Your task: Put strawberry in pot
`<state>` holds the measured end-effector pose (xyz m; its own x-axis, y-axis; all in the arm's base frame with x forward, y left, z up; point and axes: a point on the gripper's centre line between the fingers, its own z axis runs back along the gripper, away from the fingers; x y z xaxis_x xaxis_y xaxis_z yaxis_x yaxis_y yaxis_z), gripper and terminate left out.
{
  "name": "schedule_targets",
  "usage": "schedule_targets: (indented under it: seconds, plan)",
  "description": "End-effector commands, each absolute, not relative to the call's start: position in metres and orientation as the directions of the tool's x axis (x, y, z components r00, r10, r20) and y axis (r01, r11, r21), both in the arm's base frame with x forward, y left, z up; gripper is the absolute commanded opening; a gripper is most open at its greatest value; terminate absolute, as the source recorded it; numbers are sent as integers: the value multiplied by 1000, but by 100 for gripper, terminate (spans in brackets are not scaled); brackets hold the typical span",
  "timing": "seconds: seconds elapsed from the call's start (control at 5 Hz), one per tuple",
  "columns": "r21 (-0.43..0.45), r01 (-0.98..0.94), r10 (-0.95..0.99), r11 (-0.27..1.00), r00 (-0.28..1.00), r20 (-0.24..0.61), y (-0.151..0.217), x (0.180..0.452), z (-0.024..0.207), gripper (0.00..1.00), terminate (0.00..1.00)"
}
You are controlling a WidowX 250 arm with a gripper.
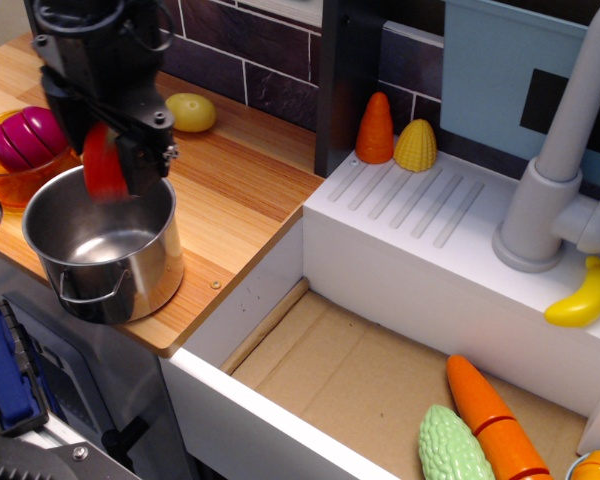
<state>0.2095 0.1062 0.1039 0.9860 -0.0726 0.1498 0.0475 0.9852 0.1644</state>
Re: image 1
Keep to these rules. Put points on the purple toy radish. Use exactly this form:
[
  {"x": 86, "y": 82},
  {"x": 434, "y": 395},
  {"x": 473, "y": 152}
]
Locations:
[{"x": 30, "y": 139}]

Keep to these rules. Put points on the orange toy fruit in bowl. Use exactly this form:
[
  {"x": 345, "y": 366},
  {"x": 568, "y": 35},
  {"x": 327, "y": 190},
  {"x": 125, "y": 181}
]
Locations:
[{"x": 588, "y": 468}]

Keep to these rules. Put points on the stainless steel pot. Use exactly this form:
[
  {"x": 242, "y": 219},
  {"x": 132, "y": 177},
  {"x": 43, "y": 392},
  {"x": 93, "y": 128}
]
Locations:
[{"x": 108, "y": 263}]

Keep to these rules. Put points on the grey toy faucet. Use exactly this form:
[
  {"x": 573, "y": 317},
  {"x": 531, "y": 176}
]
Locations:
[{"x": 547, "y": 209}]

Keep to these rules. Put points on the green toy bitter gourd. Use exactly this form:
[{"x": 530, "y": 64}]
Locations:
[{"x": 448, "y": 449}]

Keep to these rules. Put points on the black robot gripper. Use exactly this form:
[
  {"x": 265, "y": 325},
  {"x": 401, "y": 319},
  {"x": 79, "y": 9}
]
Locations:
[{"x": 101, "y": 60}]

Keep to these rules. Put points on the orange transparent bowl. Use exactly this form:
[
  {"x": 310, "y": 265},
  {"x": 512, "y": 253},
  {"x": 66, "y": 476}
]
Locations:
[{"x": 16, "y": 189}]

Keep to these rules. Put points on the light blue wall panel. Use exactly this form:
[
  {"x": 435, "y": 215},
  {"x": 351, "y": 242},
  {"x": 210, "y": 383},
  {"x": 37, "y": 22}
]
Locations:
[{"x": 505, "y": 69}]

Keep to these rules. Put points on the orange toy carrot tip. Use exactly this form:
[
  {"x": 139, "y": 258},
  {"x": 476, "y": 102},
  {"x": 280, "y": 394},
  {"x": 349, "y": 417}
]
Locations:
[{"x": 375, "y": 139}]

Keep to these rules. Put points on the yellow toy banana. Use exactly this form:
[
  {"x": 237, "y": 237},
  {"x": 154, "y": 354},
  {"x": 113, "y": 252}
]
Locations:
[{"x": 582, "y": 307}]

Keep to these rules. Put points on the yellow toy potato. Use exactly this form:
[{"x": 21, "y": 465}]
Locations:
[{"x": 193, "y": 113}]

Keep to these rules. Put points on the yellow toy corn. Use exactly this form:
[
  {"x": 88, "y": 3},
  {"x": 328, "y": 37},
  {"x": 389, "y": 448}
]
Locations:
[{"x": 416, "y": 147}]

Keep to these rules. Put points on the white toy sink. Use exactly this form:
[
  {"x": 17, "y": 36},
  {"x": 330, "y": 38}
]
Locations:
[{"x": 322, "y": 362}]

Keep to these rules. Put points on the red toy strawberry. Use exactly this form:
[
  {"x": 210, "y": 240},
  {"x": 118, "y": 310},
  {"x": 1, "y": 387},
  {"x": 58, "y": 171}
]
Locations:
[{"x": 103, "y": 174}]

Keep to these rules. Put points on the large orange toy carrot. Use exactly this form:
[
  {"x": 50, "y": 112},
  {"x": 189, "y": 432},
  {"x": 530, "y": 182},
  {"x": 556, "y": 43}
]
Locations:
[{"x": 504, "y": 442}]

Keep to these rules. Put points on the blue clamp tool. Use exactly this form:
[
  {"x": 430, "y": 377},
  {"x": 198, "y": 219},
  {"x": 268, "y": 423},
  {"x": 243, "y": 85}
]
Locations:
[{"x": 22, "y": 404}]

